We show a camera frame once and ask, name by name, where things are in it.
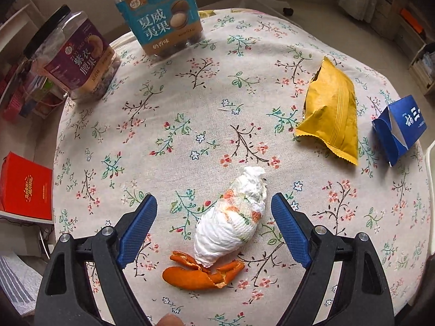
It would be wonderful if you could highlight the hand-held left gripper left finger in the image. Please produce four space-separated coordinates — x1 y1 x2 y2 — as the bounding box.
34 193 159 326

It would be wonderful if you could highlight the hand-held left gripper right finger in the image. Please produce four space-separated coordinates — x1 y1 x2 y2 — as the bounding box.
271 192 395 326

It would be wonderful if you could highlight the printed white tissue wad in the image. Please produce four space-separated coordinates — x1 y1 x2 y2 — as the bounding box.
194 166 267 268

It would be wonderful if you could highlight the orange peel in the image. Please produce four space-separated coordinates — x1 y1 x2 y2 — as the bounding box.
162 250 246 291

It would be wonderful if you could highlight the yellow snack wrapper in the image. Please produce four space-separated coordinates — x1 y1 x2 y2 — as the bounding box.
295 56 360 167

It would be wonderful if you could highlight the blue cardboard box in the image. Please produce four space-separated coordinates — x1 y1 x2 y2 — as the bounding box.
371 95 427 168

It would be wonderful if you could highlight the person's left hand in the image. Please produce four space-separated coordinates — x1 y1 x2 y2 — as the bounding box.
159 313 184 326

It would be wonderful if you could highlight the red cardboard box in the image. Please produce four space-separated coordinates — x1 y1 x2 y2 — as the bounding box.
0 152 54 221

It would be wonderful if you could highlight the striped grey cloth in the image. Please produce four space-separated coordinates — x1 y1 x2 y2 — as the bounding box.
0 255 38 313

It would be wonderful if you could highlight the floral tablecloth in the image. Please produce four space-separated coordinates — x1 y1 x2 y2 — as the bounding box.
51 7 432 326

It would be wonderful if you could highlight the pink storage basket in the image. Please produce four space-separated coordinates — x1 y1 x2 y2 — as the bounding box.
3 88 29 123

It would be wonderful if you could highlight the purple label nut jar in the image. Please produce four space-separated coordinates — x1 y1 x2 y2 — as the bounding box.
22 5 120 104

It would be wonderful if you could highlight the stack of books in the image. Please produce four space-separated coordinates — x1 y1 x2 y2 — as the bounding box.
409 44 435 90

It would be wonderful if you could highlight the blue label nut jar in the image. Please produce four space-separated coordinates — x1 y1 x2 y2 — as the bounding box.
105 0 204 62

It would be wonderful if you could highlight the wooden desk with shelves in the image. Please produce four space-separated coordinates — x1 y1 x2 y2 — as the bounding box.
370 0 435 96

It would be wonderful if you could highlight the white bookshelf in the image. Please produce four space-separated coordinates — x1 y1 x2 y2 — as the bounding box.
0 3 41 109

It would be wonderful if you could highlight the orange box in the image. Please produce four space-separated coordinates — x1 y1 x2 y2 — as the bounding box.
400 8 425 35

